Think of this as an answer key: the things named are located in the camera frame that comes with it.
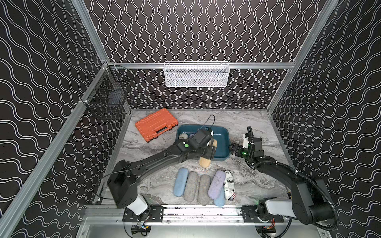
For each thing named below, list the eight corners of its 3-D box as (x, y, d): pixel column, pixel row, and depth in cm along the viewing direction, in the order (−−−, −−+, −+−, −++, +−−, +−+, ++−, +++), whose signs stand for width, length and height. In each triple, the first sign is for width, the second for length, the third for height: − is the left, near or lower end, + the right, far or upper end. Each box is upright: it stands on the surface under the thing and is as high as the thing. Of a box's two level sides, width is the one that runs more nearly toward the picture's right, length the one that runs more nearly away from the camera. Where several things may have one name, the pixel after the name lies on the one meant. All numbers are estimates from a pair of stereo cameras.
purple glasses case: (206, 196, 81) (206, 193, 76) (216, 171, 90) (217, 166, 85) (216, 202, 79) (217, 199, 74) (225, 175, 88) (227, 171, 84)
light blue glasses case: (172, 195, 82) (172, 194, 80) (179, 169, 92) (179, 166, 89) (183, 197, 82) (182, 196, 79) (188, 170, 91) (188, 168, 89)
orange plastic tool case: (147, 143, 103) (145, 139, 98) (135, 126, 112) (133, 121, 108) (178, 125, 113) (178, 120, 108) (165, 111, 122) (164, 106, 118)
